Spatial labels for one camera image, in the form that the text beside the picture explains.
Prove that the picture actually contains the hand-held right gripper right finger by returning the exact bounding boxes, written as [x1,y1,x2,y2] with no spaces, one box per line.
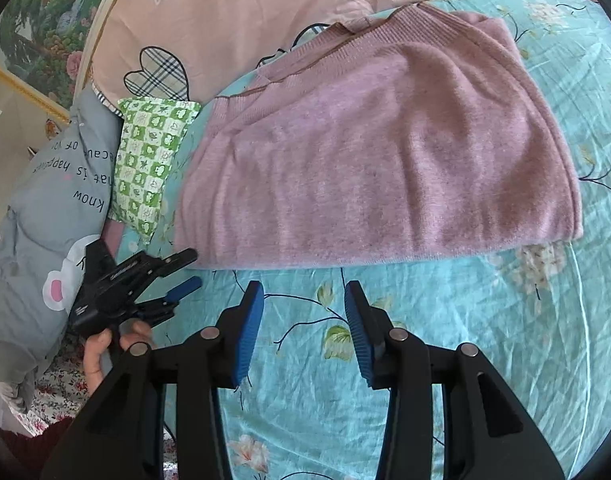
[344,280,566,480]

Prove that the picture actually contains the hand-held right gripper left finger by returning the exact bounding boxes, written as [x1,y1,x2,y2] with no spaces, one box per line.
[40,280,265,480]

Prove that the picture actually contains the cream curved headboard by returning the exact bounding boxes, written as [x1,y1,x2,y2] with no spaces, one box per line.
[76,0,139,106]

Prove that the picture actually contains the small-flowered white sheet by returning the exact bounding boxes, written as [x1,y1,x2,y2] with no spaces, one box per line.
[36,350,176,480]

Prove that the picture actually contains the grey pillow with text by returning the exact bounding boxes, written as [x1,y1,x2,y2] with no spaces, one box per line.
[0,82,124,421]

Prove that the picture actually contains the person's left hand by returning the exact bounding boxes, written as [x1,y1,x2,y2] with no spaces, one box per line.
[83,320,154,395]

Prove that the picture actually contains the teal floral bedsheet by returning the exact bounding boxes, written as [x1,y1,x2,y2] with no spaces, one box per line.
[100,0,611,480]

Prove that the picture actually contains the green checked pillow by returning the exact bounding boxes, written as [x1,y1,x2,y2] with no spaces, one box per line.
[106,97,202,246]

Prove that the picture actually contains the pink quilt with plaid hearts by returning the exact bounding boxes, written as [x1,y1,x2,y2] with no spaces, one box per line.
[78,0,601,111]

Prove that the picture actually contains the mauve knitted sweater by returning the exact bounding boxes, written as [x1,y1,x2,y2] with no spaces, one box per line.
[173,2,585,268]

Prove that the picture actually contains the person's left forearm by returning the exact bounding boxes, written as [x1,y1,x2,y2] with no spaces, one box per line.
[6,390,94,466]

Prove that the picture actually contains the framed landscape wall painting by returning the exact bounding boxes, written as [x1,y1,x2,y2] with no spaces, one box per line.
[0,0,126,121]

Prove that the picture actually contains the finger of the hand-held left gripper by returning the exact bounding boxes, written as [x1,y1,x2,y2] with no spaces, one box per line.
[130,276,203,328]
[113,248,198,286]

